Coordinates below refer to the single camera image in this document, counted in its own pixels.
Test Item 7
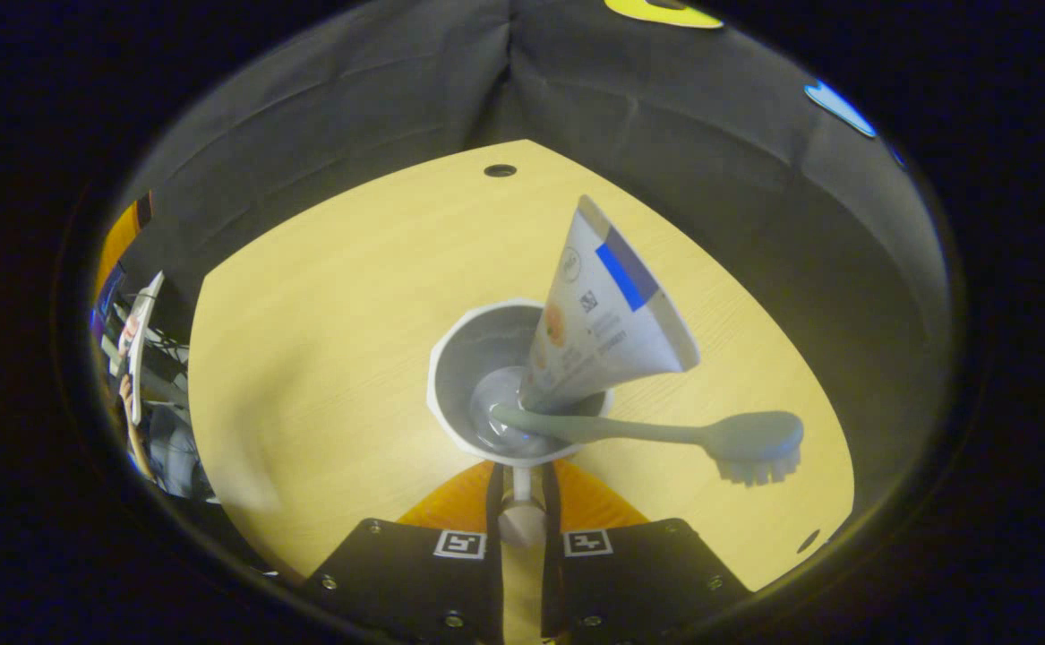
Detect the white flat board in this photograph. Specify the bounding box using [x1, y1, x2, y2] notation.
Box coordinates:
[126, 271, 166, 426]

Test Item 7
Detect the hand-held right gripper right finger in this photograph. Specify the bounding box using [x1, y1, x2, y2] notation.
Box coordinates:
[540, 460, 753, 644]

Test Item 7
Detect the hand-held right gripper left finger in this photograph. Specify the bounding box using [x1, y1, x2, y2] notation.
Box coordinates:
[301, 461, 507, 645]

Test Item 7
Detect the white toothpaste tube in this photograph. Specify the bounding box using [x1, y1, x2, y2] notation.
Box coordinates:
[519, 194, 702, 415]

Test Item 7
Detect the white cup with wooden handle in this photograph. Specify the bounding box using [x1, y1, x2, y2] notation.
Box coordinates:
[426, 298, 617, 549]

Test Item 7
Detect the orange object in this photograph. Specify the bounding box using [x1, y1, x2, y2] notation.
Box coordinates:
[95, 193, 154, 301]

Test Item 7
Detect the light wooden desktop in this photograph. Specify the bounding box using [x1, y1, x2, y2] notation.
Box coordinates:
[186, 139, 855, 645]

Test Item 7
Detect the grey rounded object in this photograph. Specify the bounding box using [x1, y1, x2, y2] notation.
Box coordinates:
[148, 403, 211, 499]

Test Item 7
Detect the pale green toothbrush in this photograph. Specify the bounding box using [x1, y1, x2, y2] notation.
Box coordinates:
[491, 403, 805, 487]

